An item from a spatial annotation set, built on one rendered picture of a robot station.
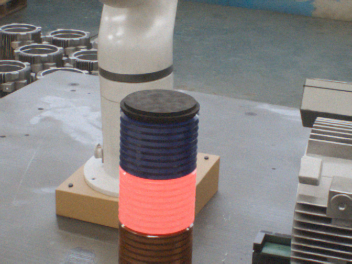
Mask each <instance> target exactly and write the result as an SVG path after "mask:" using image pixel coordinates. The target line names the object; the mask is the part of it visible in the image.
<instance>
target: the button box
mask: <svg viewBox="0 0 352 264"><path fill-rule="evenodd" d="M300 114H301V120H302V126H303V127H308V128H313V125H314V122H315V120H316V118H318V117H321V118H329V119H336V120H344V121H348V122H352V83H347V82H338V81H330V80H322V79H310V78H307V79H305V82H304V85H303V93H302V98H301V104H300Z"/></svg>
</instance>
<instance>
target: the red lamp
mask: <svg viewBox="0 0 352 264"><path fill-rule="evenodd" d="M119 169H120V171H119V175H120V177H119V219H120V221H121V222H122V223H123V224H124V225H125V226H127V227H129V228H131V229H133V230H135V231H138V232H141V233H146V234H169V233H174V232H178V231H180V230H183V229H185V228H187V227H188V226H190V225H191V224H192V223H193V221H194V212H195V211H194V208H195V203H194V202H195V189H196V185H195V184H196V170H197V168H196V169H195V170H194V171H193V172H192V173H190V174H189V175H187V176H184V177H182V178H178V179H173V180H161V181H160V180H147V179H142V178H138V177H135V176H133V175H130V174H129V173H127V172H125V171H124V170H123V169H122V168H121V167H120V166H119Z"/></svg>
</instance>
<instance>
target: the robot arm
mask: <svg viewBox="0 0 352 264"><path fill-rule="evenodd" d="M99 1H100V2H101V3H103V4H104V7H103V12H102V17H101V23H100V28H99V32H98V43H97V56H98V75H99V85H100V103H101V120H102V138H103V145H100V143H96V144H95V148H94V156H93V157H91V158H90V159H89V160H88V161H87V163H86V164H85V166H84V169H83V172H84V179H85V181H86V183H87V184H88V185H89V186H90V187H91V188H92V189H94V190H95V191H97V192H100V193H102V194H105V195H108V196H111V197H117V198H119V177H120V175H119V171H120V169H119V162H120V158H119V155H120V152H119V149H120V145H119V143H120V123H121V121H120V116H121V114H120V110H121V108H120V102H121V100H122V99H124V98H125V97H126V96H127V95H128V94H130V93H133V92H137V91H142V90H153V89H161V90H173V31H174V22H175V15H176V11H177V2H178V0H99Z"/></svg>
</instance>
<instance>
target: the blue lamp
mask: <svg viewBox="0 0 352 264"><path fill-rule="evenodd" d="M120 114H121V116H120V121H121V123H120V143H119V145H120V149H119V152H120V155H119V158H120V162H119V165H120V167H121V168H122V169H123V170H124V171H125V172H127V173H129V174H130V175H133V176H135V177H138V178H142V179H147V180H160V181H161V180H173V179H178V178H182V177H184V176H187V175H189V174H190V173H192V172H193V171H194V170H195V169H196V167H197V163H196V162H197V148H198V145H197V143H198V135H199V132H198V129H199V125H198V123H199V115H200V113H199V112H198V113H197V114H195V115H194V116H193V117H191V118H190V119H187V120H184V121H181V122H175V123H150V122H144V121H140V120H137V119H134V118H131V117H129V116H128V115H126V114H125V113H124V112H123V111H122V110H120Z"/></svg>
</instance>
